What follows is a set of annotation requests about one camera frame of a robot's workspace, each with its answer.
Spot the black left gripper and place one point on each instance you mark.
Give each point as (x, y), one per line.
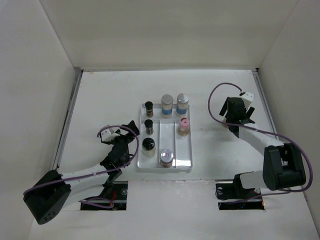
(128, 136)

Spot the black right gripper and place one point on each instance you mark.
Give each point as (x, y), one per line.
(250, 111)

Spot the black knob cap grinder bottle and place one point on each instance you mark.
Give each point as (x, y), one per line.
(148, 147)

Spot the white lid orange label jar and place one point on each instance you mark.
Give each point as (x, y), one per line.
(166, 158)

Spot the blue label sago jar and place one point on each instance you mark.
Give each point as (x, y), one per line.
(182, 104)

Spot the pink cap seasoning bottle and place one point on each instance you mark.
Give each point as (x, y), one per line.
(183, 128)

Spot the small black cap spice bottle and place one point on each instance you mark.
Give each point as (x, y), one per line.
(149, 109)

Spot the silver lid beige jar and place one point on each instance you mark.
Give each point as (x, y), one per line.
(167, 105)

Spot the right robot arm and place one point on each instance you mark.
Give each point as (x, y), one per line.
(282, 167)

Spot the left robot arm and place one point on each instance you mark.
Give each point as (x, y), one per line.
(55, 190)

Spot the white plastic organizer tray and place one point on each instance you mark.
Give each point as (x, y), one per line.
(165, 135)

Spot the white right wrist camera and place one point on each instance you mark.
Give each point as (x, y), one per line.
(247, 98)

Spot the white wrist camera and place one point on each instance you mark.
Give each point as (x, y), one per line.
(107, 134)
(247, 98)

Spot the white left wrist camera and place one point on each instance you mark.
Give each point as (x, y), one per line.
(107, 134)

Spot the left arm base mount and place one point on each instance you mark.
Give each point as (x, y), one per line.
(113, 198)

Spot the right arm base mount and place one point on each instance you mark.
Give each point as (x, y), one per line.
(232, 196)

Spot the aluminium table edge rail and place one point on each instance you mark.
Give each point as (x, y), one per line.
(57, 156)

